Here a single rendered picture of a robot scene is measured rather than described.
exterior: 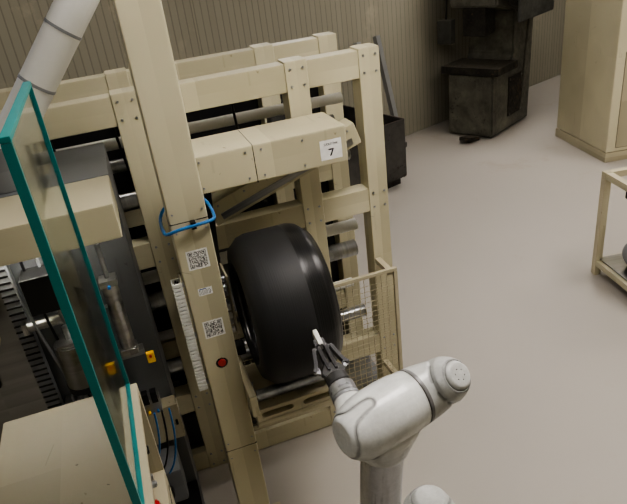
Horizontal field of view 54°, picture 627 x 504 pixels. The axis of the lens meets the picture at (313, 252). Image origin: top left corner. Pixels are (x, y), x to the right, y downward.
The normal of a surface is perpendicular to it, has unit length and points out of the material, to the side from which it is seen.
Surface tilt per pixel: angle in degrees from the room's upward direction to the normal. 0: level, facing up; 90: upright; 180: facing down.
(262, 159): 90
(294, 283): 48
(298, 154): 90
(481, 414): 0
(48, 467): 0
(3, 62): 90
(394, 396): 20
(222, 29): 90
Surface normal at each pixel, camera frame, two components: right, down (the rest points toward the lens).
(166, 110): 0.33, 0.40
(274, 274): 0.11, -0.44
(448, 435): -0.11, -0.88
